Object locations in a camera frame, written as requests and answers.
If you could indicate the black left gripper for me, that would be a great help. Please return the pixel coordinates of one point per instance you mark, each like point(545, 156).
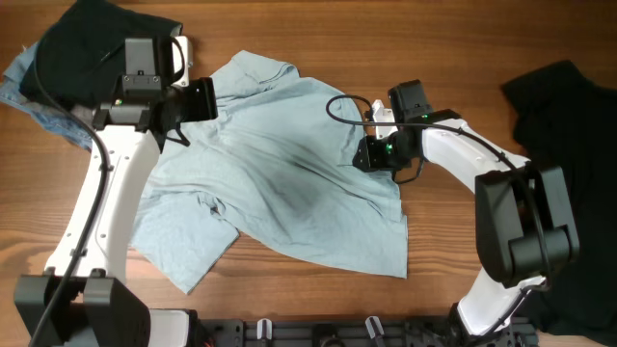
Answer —
point(205, 105)

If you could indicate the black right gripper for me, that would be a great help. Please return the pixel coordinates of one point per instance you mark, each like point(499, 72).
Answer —
point(367, 146)

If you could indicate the light blue t-shirt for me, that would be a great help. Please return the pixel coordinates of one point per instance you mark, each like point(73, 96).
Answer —
point(276, 164)

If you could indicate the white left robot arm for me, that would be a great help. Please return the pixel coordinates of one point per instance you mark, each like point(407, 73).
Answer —
point(80, 298)

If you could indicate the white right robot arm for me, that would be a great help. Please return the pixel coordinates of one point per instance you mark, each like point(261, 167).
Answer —
point(525, 230)

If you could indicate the black clothes pile right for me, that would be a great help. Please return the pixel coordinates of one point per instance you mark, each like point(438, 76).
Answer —
point(566, 119)

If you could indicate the grey folded garment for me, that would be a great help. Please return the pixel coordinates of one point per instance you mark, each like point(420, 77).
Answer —
point(83, 113)

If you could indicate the black folded garment on stack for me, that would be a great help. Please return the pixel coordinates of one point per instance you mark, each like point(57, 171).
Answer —
point(81, 59)

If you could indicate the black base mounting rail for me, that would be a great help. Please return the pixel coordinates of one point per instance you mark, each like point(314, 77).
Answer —
point(430, 331)

